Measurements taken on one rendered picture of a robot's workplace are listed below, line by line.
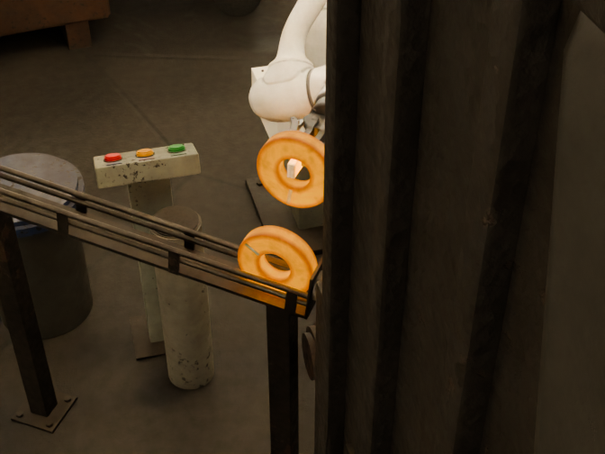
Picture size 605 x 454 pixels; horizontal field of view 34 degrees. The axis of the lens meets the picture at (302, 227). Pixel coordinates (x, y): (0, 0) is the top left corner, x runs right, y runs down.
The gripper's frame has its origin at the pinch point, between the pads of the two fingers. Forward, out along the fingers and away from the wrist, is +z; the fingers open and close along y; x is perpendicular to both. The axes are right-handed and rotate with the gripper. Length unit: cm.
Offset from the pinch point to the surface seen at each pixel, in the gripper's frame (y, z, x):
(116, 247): 33.5, 12.4, -21.2
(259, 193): 47, -93, -80
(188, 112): 90, -131, -80
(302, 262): -5.9, 11.9, -13.5
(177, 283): 33, -11, -48
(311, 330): -6.7, 7.4, -34.1
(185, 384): 33, -12, -84
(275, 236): -0.4, 11.7, -9.1
